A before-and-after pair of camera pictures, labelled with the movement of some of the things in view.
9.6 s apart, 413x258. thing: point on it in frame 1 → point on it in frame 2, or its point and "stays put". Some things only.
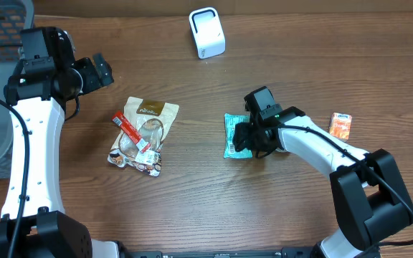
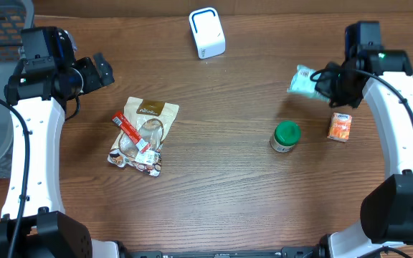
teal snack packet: (230, 120) → (302, 84)
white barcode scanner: (209, 32) stays put
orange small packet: (340, 125) stays put
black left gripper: (97, 72) stays put
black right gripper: (245, 140) → (324, 88)
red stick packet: (131, 132) stays put
